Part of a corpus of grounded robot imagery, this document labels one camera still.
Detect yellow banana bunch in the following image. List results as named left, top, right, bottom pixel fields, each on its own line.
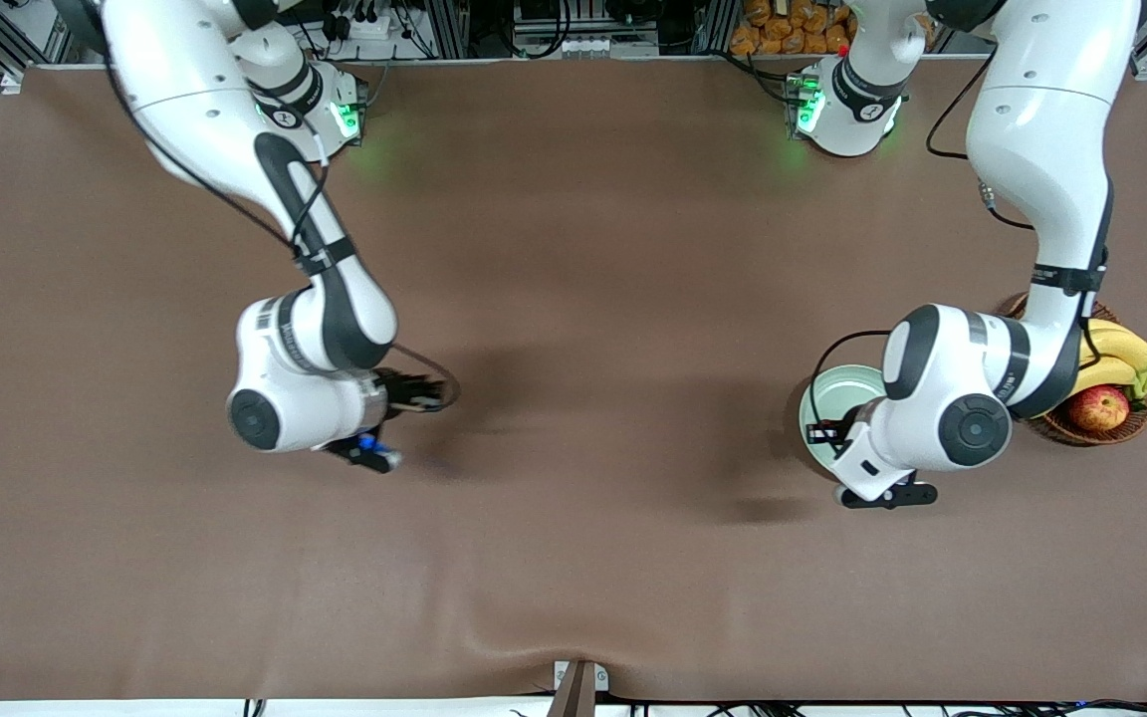
left=1071, top=319, right=1147, bottom=404

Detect brown wicker basket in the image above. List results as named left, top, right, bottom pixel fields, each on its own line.
left=1002, top=292, right=1147, bottom=446

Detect red apple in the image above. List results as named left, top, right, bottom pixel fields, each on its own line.
left=1068, top=385, right=1131, bottom=432

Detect black left camera cable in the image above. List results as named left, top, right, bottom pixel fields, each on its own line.
left=810, top=50, right=1037, bottom=399

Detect brown table cover cloth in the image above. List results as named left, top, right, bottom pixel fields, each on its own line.
left=0, top=57, right=1147, bottom=703

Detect pile of orange bread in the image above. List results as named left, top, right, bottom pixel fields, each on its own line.
left=730, top=0, right=853, bottom=56

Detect white power strip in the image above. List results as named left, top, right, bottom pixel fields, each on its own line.
left=514, top=36, right=660, bottom=59

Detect aluminium frame profile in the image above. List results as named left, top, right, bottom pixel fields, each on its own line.
left=429, top=0, right=472, bottom=59

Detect metal table bracket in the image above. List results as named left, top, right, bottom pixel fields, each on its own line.
left=552, top=660, right=610, bottom=717

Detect pale green round plate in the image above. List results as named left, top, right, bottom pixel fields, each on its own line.
left=799, top=364, right=891, bottom=479

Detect power strip with black plugs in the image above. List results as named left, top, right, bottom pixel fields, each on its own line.
left=320, top=0, right=397, bottom=41

